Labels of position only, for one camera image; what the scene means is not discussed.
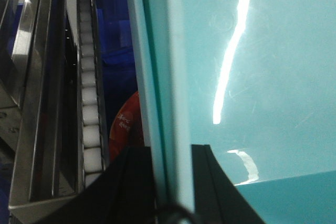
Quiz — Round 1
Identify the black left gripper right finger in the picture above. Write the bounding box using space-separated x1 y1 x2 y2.
191 144 264 223

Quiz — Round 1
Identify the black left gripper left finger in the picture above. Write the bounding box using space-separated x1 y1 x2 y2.
10 146 158 224

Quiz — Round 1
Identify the light blue plastic bin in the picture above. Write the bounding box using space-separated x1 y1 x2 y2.
128 0 335 223

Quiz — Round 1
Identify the dark blue bin lower middle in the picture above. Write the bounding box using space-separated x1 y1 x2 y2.
97 8 138 98

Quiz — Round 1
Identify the white roller track beside bin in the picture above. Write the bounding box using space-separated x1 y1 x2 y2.
77 0 109 191

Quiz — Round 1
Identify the red package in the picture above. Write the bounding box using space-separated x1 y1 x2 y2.
109 91 144 162

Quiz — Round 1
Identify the steel shelf side rail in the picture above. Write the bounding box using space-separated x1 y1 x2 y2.
1 0 79 223

